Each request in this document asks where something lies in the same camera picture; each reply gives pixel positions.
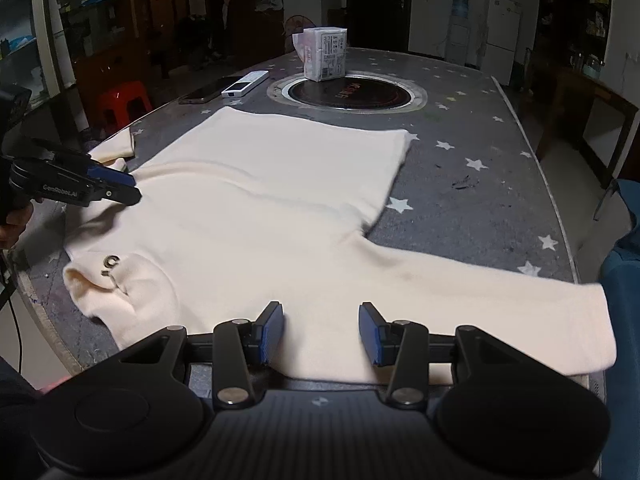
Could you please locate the white water dispenser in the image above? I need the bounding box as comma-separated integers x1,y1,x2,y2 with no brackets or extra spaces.
444,22,471,66

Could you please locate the round built-in induction cooker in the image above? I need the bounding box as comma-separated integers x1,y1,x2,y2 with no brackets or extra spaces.
266,71,429,111

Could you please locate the dark smartphone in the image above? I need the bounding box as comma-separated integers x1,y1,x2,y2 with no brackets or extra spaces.
179,76,242,106

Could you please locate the dark entrance door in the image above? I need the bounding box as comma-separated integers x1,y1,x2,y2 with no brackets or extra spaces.
346,0,414,54

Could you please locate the white refrigerator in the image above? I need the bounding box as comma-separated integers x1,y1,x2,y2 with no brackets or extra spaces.
480,0,522,86

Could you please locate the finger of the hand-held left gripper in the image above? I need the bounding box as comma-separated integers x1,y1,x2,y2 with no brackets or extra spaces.
31,138,137,189
82,184,144,208

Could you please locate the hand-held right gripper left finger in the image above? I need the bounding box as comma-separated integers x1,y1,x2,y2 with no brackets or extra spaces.
119,301,286,409

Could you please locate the white tissue pack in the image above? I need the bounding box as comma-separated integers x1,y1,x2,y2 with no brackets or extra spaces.
291,25,349,82

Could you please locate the white remote control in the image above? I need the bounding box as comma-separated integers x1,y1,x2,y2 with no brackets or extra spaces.
221,70,270,98

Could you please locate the person's left hand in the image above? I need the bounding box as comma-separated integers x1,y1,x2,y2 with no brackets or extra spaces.
0,205,34,251

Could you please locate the black cable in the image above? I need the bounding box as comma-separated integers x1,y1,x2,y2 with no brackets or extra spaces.
0,250,25,378

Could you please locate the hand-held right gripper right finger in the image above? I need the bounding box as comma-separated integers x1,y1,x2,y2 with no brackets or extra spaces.
358,301,521,406

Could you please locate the standing electric fan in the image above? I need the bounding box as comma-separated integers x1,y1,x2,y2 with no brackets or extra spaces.
282,14,316,54

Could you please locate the blue covered sofa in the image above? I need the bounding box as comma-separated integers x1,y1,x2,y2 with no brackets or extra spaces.
599,178,640,411

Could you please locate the cream knit sweater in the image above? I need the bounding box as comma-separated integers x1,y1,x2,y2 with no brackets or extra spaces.
62,106,618,386

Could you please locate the red plastic stool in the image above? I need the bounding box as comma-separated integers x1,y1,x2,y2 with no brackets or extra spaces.
95,81,153,136

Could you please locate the dark wooden side desk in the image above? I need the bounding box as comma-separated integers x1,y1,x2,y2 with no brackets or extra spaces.
536,66,640,189

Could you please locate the dark wooden display cabinet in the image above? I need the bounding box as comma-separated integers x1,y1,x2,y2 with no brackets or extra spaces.
531,0,614,83

